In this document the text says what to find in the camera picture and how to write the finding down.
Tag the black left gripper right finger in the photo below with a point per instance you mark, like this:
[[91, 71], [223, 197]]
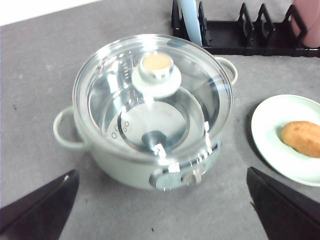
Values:
[[286, 213]]

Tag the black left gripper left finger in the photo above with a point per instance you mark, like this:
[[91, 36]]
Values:
[[41, 214]]

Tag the brown potato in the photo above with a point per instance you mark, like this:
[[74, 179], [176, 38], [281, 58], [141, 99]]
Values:
[[303, 137]]

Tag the green plate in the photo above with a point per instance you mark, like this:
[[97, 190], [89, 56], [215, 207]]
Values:
[[267, 119]]

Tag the glass steamer lid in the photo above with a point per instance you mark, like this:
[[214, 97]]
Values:
[[153, 99]]

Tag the green electric steamer pot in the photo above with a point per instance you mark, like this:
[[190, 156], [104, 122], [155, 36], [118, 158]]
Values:
[[163, 177]]

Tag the black plate rack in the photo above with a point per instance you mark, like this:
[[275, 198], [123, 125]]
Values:
[[263, 37]]

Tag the pink plate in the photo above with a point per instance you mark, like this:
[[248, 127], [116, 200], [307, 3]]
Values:
[[309, 12]]

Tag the blue plate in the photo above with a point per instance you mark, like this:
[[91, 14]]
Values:
[[191, 20]]

